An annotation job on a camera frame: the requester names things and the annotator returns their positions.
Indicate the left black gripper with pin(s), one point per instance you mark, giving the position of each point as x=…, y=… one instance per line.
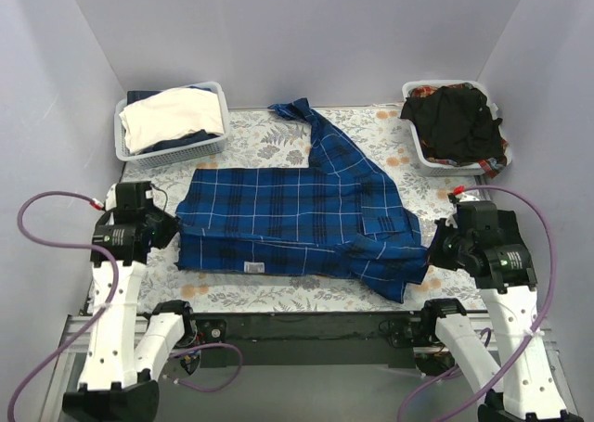
x=166, y=227

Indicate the folded white shirt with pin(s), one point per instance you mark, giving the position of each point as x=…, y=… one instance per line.
x=171, y=116

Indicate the floral patterned table mat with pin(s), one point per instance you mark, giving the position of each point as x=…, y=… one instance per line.
x=258, y=139

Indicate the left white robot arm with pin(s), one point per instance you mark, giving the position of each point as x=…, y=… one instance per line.
x=119, y=380

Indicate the folded black shirt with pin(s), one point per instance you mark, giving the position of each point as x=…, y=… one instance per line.
x=508, y=228

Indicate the aluminium frame rail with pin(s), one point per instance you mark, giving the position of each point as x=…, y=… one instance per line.
x=76, y=338

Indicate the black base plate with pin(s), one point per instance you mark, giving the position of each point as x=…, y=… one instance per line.
x=314, y=339

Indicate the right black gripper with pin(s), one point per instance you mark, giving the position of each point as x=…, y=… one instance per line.
x=439, y=244

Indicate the black crumpled shirt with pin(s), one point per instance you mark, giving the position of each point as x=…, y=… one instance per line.
x=459, y=120

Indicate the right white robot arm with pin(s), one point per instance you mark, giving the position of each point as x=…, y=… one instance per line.
x=518, y=384

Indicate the right white plastic basket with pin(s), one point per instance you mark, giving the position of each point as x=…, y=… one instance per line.
x=445, y=167

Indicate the blue plaid long sleeve shirt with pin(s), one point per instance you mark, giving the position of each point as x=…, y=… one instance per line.
x=340, y=216

